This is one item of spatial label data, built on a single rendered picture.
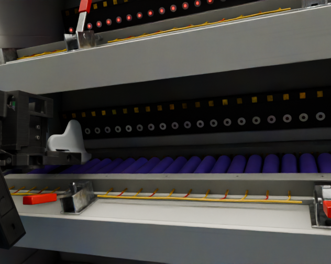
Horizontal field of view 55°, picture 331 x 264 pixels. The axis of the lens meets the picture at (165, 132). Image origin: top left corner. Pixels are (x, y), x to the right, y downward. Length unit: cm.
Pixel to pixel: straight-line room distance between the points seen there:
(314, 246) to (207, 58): 20
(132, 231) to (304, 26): 26
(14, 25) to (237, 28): 40
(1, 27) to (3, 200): 32
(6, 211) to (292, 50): 32
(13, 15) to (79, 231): 39
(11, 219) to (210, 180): 21
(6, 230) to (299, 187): 30
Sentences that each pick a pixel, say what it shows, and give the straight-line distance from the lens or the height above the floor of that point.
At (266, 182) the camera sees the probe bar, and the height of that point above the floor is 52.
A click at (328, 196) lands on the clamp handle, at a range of 31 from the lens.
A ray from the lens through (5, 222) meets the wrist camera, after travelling 37.
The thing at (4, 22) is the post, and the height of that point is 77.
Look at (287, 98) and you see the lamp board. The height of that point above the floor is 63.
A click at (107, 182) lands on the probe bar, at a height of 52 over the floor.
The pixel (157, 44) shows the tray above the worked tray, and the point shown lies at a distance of 35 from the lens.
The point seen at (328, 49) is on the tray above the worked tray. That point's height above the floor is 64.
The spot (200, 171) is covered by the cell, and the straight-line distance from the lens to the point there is 39.
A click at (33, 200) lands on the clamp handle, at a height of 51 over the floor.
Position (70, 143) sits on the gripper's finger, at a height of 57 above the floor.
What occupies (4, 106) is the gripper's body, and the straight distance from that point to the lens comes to 37.
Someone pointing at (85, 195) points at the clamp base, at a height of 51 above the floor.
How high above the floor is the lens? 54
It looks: 7 degrees up
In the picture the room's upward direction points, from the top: 1 degrees counter-clockwise
